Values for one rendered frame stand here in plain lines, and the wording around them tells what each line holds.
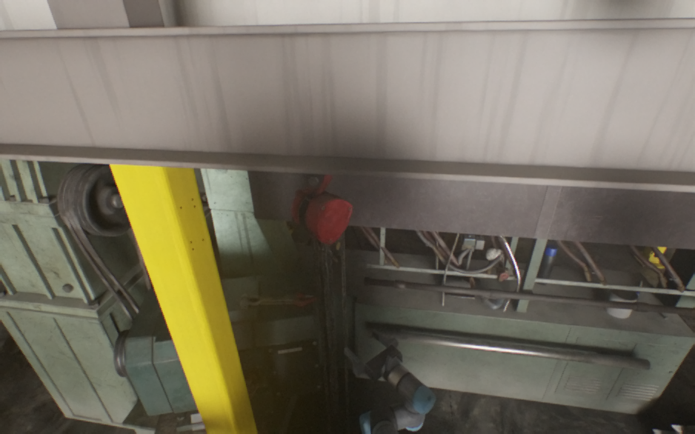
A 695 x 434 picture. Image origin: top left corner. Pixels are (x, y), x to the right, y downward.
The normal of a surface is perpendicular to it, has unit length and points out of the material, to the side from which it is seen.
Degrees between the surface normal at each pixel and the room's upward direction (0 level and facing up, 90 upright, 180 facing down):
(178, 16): 90
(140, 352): 45
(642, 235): 90
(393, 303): 0
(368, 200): 90
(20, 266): 90
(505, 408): 0
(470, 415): 0
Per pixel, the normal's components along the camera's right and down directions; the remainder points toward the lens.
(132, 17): 0.99, 0.07
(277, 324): 0.11, -0.28
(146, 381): 0.18, 0.48
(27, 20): -0.17, 0.48
